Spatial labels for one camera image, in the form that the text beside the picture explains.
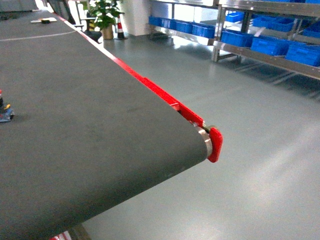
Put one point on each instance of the steel shelving rack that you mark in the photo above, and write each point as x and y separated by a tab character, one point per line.
283	34

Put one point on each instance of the red mushroom push button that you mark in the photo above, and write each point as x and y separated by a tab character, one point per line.
6	111

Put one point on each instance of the red white traffic cone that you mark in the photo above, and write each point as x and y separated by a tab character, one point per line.
119	29

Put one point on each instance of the potted green plant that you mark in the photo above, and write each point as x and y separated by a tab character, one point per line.
106	14

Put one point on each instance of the red conveyor side rail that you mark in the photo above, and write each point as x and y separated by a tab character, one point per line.
122	118

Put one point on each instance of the flat white board with black item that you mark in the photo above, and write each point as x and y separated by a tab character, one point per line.
46	20

